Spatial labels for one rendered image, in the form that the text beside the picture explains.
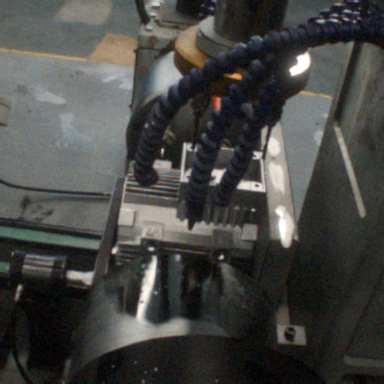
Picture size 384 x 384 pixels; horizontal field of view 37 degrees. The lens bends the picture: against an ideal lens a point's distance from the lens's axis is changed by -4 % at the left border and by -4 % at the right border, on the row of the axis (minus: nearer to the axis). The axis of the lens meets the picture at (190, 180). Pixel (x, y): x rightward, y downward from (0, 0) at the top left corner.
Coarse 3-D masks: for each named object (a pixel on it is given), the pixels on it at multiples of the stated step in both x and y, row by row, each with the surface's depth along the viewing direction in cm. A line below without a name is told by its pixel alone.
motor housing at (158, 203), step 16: (128, 176) 88; (160, 176) 89; (176, 176) 89; (128, 192) 86; (144, 192) 86; (160, 192) 86; (176, 192) 87; (128, 208) 86; (144, 208) 86; (160, 208) 86; (176, 208) 86; (176, 224) 86; (128, 240) 84; (176, 240) 84; (192, 240) 84; (208, 240) 85; (240, 240) 86; (128, 256) 85; (144, 256) 85; (208, 256) 85; (240, 256) 85
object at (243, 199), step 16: (192, 160) 89; (224, 160) 91; (256, 160) 89; (256, 176) 90; (208, 192) 83; (240, 192) 82; (256, 192) 82; (208, 208) 84; (224, 208) 84; (240, 208) 84; (256, 208) 84; (208, 224) 86; (224, 224) 86; (240, 224) 86
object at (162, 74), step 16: (160, 64) 113; (144, 80) 114; (160, 80) 107; (176, 80) 104; (144, 96) 106; (160, 96) 103; (144, 112) 105; (192, 112) 105; (208, 112) 104; (128, 128) 108; (176, 128) 107; (192, 128) 107; (240, 128) 106; (128, 144) 110; (176, 144) 109; (224, 144) 105; (160, 160) 111; (176, 160) 111
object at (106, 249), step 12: (120, 180) 99; (120, 192) 97; (120, 204) 94; (108, 216) 92; (108, 228) 89; (108, 240) 87; (108, 252) 85; (96, 264) 83; (108, 264) 83; (96, 276) 81
